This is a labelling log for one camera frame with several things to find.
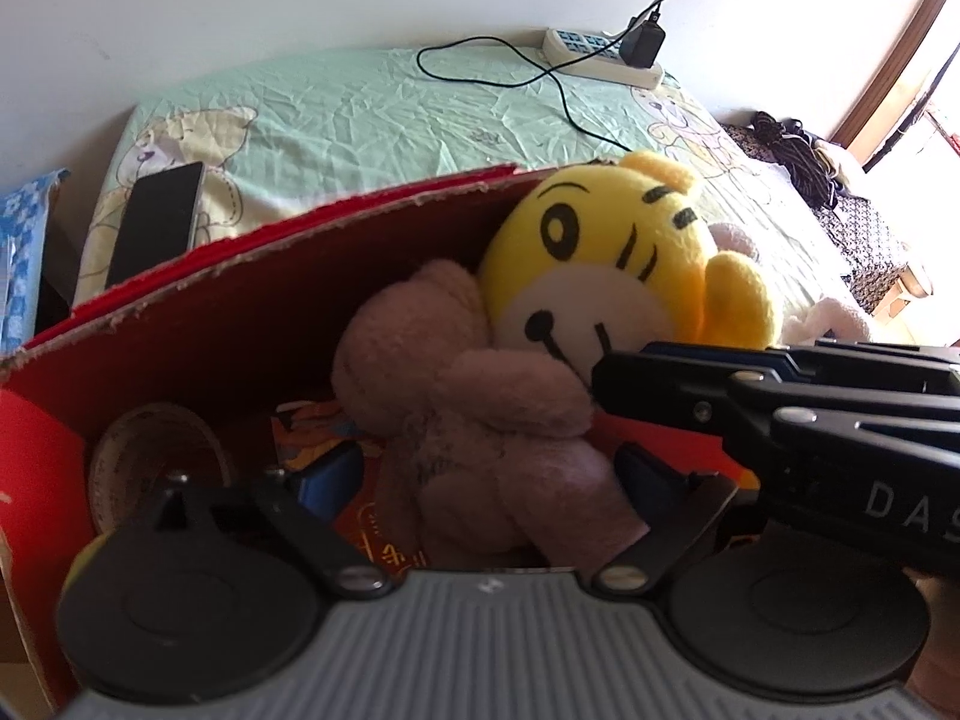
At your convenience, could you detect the blue patterned notebook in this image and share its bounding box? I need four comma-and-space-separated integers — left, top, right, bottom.
0, 169, 70, 356

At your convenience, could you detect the cartoon bear bed sheet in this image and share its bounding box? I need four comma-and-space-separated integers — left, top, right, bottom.
75, 46, 844, 312

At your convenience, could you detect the black charger cable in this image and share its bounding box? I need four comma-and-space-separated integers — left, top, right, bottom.
415, 0, 677, 155

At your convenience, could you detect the black bundled cord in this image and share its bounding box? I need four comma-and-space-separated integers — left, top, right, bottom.
750, 109, 843, 212

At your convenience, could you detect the yellow tiger plush toy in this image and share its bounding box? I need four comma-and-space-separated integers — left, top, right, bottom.
477, 151, 779, 379

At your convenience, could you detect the red cardboard box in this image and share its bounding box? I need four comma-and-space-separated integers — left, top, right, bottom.
2, 166, 734, 718

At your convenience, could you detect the dark patterned mattress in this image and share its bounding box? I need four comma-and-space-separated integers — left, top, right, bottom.
724, 112, 934, 314

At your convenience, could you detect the pink plush toy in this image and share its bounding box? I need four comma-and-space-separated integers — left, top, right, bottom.
332, 260, 647, 577

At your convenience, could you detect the white power strip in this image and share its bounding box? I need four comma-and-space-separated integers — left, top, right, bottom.
540, 28, 664, 89

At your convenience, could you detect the white bear plush with bow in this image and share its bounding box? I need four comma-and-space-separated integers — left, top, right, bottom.
709, 223, 875, 344

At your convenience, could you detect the brown tape roll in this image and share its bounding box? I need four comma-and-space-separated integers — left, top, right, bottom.
88, 403, 231, 533

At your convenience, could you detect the black smartphone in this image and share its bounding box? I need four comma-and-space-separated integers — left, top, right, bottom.
106, 163, 205, 288

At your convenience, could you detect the person's right hand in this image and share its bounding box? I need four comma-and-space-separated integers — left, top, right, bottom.
908, 577, 960, 718

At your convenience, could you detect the red envelope packet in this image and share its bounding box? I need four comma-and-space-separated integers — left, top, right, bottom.
272, 401, 428, 577

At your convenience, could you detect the black charger plug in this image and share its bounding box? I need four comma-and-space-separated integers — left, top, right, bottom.
619, 10, 665, 68

